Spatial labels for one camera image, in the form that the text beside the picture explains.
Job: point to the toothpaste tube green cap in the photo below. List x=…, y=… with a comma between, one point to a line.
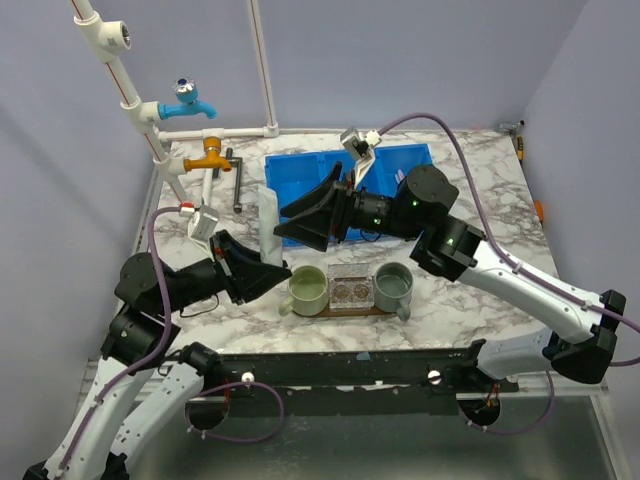
x=268, y=215

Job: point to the yellow black tool at corner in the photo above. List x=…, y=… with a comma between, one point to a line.
x=513, y=130

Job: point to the orange plastic faucet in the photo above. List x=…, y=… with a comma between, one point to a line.
x=212, y=158

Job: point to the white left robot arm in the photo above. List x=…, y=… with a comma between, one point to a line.
x=110, y=429

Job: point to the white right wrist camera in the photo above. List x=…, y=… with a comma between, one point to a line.
x=360, y=147

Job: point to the clear plastic square holder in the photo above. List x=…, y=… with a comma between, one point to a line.
x=350, y=286

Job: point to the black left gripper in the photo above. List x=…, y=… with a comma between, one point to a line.
x=250, y=277

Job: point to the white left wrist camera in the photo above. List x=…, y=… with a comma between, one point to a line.
x=201, y=227

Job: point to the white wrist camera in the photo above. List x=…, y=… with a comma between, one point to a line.
x=360, y=147
x=201, y=227

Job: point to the grey ceramic mug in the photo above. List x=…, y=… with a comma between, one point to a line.
x=393, y=287

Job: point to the black metal hex key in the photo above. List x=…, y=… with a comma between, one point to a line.
x=237, y=163

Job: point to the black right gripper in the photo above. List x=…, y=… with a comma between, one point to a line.
x=313, y=228

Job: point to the white PVC pipe frame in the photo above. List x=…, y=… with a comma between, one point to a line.
x=107, y=39

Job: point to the blue plastic faucet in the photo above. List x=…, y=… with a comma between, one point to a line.
x=189, y=104

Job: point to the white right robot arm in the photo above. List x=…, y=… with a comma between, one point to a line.
x=578, y=338

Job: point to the oval wooden tray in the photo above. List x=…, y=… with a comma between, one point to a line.
x=360, y=312

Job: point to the light green ceramic mug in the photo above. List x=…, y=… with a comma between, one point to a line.
x=307, y=292

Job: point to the orange clamp on wall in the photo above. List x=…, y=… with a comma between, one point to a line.
x=539, y=211

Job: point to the black metal base rail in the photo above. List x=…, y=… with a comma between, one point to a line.
x=339, y=383

